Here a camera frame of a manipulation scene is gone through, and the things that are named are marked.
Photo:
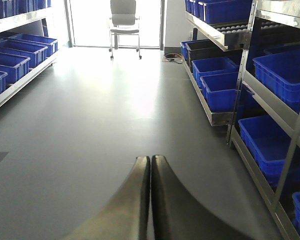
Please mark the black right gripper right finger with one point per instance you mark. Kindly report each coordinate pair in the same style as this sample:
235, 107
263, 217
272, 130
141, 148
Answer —
177, 214

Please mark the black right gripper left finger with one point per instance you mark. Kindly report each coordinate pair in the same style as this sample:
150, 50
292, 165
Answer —
125, 215

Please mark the steel shelf rack right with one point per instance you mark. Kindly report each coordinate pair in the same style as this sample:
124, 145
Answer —
248, 78

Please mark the steel shelf rack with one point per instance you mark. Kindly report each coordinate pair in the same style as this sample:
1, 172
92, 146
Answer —
248, 78
26, 49

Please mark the gray office chair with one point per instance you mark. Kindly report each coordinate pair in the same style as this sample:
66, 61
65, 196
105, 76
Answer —
124, 22

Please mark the steel shelf rack left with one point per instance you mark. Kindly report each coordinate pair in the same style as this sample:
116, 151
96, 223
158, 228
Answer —
26, 49

